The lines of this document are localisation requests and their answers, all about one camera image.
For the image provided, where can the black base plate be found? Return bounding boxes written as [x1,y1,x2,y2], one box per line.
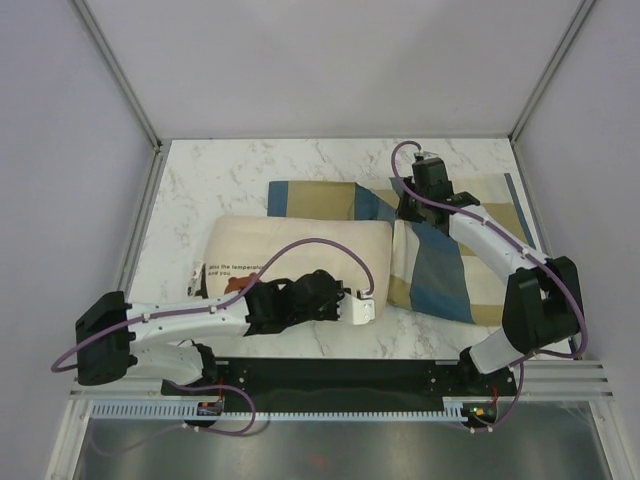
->
[188,357,516,413]

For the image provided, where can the cream bear print pillow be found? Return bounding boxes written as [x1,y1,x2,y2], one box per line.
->
[187,216,392,314]

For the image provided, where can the purple cable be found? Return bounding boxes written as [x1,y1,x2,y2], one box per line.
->
[49,237,376,456]
[389,140,586,436]

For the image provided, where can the blue beige checked pillowcase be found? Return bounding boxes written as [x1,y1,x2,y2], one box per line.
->
[267,172,541,329]

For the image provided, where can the right aluminium frame post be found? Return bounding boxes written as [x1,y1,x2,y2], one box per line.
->
[508,0,599,146]

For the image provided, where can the aluminium frame post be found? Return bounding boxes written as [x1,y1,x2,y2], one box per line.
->
[508,0,599,146]
[68,0,162,152]

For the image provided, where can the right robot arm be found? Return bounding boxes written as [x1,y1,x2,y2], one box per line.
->
[397,151,587,395]

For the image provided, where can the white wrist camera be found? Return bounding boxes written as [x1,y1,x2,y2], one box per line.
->
[338,294,376,326]
[414,149,440,159]

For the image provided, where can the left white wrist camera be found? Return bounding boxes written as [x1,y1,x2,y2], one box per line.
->
[338,294,376,326]

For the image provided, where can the left aluminium frame post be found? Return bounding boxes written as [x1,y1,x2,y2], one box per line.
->
[68,0,162,152]

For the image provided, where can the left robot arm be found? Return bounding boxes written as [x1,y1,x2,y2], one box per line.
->
[75,270,353,394]

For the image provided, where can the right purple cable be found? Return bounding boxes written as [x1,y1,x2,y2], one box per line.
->
[389,140,586,436]

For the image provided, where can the white slotted cable duct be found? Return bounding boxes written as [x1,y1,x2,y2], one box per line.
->
[90,398,496,422]

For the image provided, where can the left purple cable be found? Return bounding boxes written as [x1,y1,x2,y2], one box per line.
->
[49,237,376,456]

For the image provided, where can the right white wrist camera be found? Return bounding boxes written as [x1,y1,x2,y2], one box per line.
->
[414,149,440,159]

